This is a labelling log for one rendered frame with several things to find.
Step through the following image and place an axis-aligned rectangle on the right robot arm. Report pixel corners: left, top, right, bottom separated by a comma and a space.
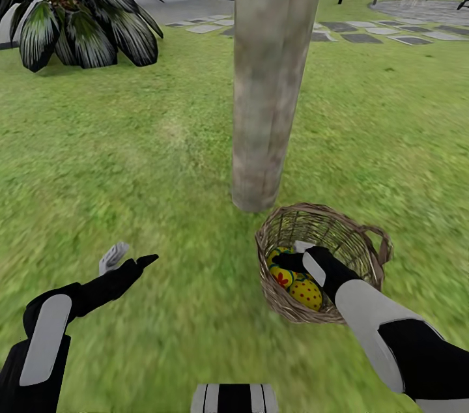
272, 239, 469, 413

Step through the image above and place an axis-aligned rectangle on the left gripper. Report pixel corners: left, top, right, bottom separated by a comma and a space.
94, 254, 158, 305

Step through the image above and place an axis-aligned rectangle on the robot trunk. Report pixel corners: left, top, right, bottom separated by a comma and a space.
190, 384, 279, 413

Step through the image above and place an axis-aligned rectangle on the wicker basket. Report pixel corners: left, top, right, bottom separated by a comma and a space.
255, 203, 394, 324

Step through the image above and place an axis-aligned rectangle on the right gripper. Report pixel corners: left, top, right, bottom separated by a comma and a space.
272, 253, 302, 273

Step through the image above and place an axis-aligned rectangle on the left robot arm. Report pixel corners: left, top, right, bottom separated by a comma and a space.
0, 243, 158, 413

